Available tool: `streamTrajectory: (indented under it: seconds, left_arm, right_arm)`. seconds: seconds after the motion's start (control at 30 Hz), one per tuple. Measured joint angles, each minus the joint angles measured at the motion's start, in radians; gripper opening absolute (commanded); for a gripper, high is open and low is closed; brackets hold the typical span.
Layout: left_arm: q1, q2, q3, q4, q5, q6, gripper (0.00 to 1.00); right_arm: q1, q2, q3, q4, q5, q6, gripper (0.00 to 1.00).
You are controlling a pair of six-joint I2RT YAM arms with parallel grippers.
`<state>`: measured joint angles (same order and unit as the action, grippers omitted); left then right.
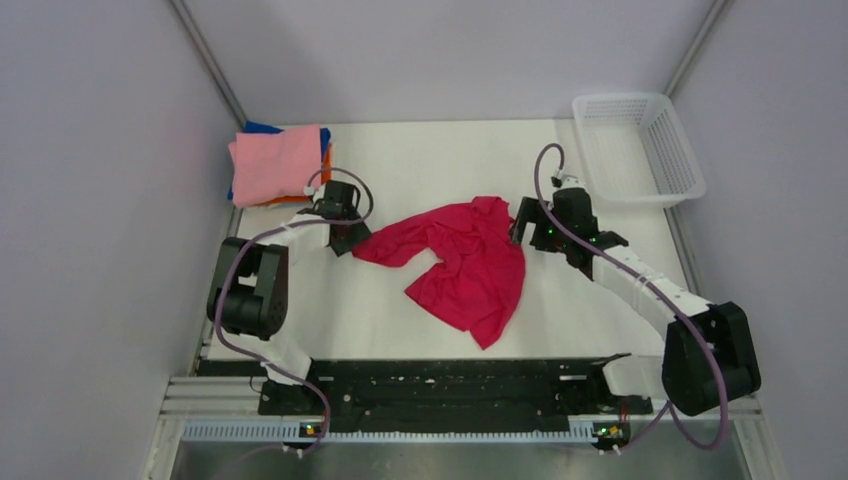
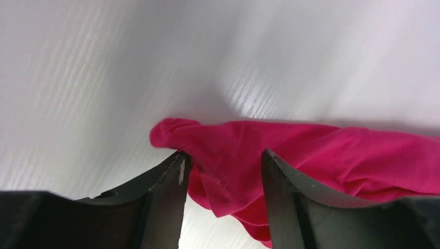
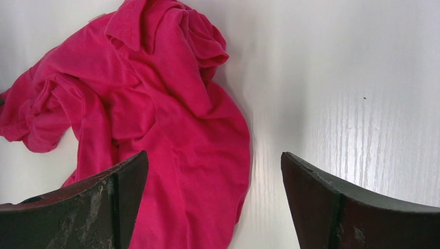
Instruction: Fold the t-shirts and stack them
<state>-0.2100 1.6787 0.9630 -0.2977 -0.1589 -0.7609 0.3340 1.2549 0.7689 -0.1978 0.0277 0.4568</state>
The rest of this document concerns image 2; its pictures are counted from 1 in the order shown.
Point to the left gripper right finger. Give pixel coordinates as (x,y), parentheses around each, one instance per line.
(304,213)

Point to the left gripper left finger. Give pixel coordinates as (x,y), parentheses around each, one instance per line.
(145,212)

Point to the magenta t shirt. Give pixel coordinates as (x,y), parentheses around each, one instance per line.
(226,161)

